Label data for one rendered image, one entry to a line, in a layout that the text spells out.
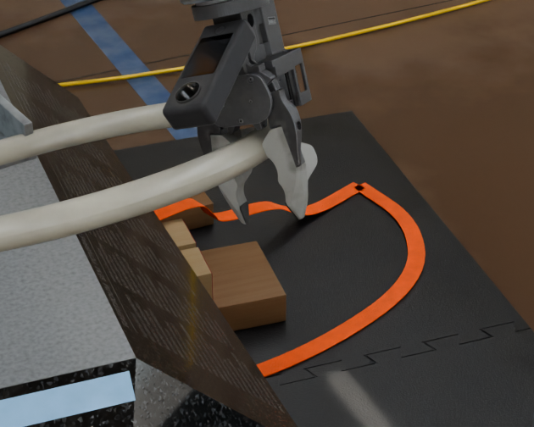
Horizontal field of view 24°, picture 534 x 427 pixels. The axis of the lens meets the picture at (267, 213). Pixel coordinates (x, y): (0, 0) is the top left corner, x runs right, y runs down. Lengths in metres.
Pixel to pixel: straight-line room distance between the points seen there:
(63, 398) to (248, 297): 1.42
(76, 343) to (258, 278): 1.43
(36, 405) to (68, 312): 0.16
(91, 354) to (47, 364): 0.06
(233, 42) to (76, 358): 0.62
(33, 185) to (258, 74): 0.88
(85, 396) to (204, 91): 0.62
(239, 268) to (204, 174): 1.97
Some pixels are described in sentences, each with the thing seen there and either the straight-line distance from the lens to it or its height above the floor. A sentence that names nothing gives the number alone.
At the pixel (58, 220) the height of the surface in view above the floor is 1.32.
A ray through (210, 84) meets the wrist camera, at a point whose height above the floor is 1.40.
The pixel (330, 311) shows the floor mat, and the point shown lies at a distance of 3.05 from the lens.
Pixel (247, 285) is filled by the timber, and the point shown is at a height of 0.10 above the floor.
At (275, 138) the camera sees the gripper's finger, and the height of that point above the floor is 1.33.
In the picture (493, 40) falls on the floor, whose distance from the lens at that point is 4.46.
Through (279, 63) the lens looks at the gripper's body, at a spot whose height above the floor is 1.38.
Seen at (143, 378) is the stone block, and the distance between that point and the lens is 1.60.
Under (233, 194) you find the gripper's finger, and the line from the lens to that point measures 1.17.
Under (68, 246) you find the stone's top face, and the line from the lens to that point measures 1.80.
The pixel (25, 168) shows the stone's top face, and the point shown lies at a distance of 1.99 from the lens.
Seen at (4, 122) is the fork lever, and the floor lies 1.15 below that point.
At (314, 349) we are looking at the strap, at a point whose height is 0.02.
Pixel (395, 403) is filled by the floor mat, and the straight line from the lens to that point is 2.80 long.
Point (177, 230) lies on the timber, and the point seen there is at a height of 0.20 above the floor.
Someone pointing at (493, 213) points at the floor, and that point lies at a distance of 3.48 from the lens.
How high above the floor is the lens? 1.89
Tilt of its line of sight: 34 degrees down
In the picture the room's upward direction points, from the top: straight up
